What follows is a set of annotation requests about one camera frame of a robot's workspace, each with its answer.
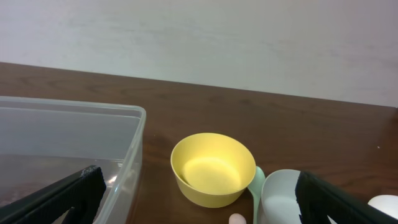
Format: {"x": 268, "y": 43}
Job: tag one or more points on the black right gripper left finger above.
{"x": 76, "y": 197}

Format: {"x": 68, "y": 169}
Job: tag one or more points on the mint green spoon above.
{"x": 255, "y": 188}

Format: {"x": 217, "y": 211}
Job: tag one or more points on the yellow bowl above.
{"x": 212, "y": 170}

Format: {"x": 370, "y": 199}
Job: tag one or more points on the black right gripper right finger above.
{"x": 322, "y": 203}

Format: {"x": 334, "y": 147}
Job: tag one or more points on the white bowl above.
{"x": 388, "y": 204}

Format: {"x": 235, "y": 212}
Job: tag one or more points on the pink fork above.
{"x": 236, "y": 219}

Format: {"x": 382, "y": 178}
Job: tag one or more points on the grey bowl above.
{"x": 278, "y": 203}

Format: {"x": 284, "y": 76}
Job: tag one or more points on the clear plastic container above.
{"x": 43, "y": 141}

